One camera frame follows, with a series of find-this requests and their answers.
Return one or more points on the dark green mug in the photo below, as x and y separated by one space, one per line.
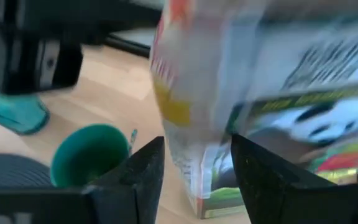
85 155

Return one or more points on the black round placemat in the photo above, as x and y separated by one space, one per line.
11 171

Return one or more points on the teal transparent drinking glass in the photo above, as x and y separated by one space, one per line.
14 113

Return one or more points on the spoon in mug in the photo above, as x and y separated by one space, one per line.
133 138

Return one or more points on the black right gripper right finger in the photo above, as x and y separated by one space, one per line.
269 186

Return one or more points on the black metal table frame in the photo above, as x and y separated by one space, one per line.
132 42

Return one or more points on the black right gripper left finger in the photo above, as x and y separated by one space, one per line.
135 183

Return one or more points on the snack packet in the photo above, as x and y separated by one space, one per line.
228 77

